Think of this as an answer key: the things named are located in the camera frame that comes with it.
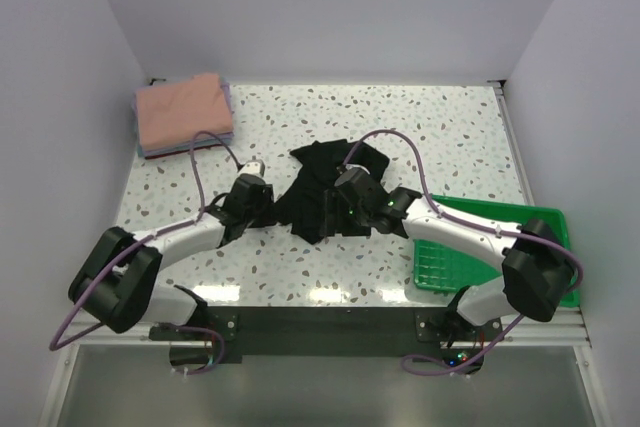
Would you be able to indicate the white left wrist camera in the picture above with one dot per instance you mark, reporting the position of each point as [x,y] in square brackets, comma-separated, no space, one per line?
[253,167]

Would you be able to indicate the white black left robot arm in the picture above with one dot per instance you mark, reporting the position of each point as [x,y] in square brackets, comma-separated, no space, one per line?
[117,282]

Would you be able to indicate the green plastic tray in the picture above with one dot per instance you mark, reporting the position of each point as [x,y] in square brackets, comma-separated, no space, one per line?
[444,270]

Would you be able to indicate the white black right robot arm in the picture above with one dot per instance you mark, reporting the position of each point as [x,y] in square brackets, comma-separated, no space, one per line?
[536,271]

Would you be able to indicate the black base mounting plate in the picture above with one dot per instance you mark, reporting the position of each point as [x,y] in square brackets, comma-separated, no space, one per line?
[229,335]

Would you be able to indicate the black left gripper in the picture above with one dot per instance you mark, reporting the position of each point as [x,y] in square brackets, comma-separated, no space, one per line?
[266,202]

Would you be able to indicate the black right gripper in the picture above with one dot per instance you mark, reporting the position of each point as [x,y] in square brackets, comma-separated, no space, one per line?
[334,203]

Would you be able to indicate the black t shirt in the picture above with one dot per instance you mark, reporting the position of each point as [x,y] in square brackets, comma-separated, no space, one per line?
[302,205]

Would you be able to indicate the aluminium frame rail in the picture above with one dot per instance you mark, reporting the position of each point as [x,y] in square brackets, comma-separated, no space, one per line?
[568,326]

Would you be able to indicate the stack of folded shirts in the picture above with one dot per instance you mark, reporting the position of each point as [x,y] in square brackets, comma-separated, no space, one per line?
[200,144]

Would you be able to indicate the pink folded t shirt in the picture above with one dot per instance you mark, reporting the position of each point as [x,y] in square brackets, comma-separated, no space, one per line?
[184,109]

